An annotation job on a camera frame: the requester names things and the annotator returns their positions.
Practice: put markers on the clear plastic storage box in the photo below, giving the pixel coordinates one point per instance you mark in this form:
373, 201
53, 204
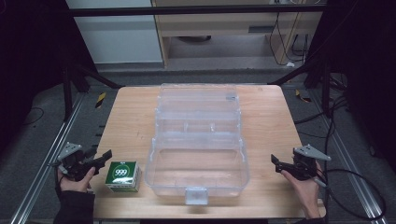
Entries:
197, 155

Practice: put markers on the white cabinet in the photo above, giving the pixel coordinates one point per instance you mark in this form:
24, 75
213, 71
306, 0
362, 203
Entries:
118, 37

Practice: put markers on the person's left hand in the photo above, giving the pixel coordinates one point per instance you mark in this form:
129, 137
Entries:
76, 184

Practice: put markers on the light wooden desk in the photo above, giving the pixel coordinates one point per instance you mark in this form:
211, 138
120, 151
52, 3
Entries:
224, 28

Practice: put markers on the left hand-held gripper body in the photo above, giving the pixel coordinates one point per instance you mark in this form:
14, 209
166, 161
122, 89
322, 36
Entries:
72, 161

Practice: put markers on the person's right hand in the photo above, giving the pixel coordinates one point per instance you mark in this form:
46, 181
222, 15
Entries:
306, 194

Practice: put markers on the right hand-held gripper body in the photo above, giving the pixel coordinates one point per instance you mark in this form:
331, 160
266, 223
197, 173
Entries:
306, 165

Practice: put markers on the yellow black tape strip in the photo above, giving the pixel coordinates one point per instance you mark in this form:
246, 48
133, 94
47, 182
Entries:
302, 97
100, 100

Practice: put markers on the aluminium floor rail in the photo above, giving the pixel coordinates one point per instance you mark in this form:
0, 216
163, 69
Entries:
46, 161
351, 168

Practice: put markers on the black horizontal frame bar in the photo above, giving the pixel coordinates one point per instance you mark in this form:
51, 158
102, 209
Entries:
193, 10

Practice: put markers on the black metal stand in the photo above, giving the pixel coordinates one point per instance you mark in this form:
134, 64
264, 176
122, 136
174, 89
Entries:
325, 87
67, 93

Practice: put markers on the green medicine box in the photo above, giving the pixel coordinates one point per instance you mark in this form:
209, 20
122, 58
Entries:
121, 175

